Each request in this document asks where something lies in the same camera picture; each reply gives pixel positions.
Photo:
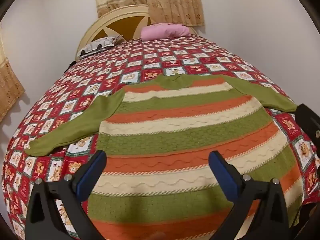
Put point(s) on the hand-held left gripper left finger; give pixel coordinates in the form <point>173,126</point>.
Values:
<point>93,172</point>

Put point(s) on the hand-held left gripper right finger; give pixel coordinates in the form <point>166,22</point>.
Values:
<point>222,172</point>

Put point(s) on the striped knit sweater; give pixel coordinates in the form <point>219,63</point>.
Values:
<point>175,132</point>

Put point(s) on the white patterned pillow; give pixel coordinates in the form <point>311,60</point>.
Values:
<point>100,45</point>

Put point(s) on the red printed bedspread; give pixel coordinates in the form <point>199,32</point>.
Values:
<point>150,55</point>

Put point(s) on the pink pillow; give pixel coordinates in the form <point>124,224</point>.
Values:
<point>165,31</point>

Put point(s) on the cream wooden headboard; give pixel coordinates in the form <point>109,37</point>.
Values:
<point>112,17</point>

